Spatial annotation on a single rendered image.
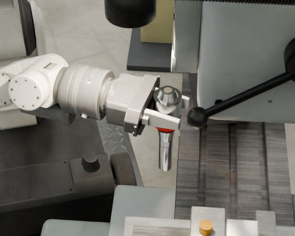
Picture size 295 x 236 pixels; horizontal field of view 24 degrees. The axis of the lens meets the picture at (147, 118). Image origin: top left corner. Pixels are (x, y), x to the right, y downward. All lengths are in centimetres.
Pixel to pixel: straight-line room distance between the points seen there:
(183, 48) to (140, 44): 220
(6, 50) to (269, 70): 86
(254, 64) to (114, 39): 240
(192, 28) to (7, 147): 113
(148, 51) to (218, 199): 184
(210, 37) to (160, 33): 229
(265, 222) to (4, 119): 93
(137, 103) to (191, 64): 15
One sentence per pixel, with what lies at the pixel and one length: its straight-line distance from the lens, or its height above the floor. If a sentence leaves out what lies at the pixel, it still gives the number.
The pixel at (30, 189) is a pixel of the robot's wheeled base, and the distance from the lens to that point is 186.
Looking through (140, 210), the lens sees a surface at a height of 86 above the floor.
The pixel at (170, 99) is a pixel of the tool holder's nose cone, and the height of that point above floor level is 125.
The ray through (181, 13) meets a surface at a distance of 95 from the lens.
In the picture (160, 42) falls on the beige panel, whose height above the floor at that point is 4.
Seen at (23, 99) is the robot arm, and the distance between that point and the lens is 116.
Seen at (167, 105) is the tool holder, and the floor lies 125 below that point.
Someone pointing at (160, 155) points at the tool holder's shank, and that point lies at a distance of 121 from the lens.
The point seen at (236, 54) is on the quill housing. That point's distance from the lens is 89.
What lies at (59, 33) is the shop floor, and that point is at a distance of 333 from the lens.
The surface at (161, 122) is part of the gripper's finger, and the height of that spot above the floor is 121.
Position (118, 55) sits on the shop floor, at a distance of 318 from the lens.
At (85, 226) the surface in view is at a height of 74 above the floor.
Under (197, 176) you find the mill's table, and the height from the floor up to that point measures 94.
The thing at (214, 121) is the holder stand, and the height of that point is 95.
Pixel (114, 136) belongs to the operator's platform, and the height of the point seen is 40.
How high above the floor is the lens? 200
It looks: 44 degrees down
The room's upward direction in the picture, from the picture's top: straight up
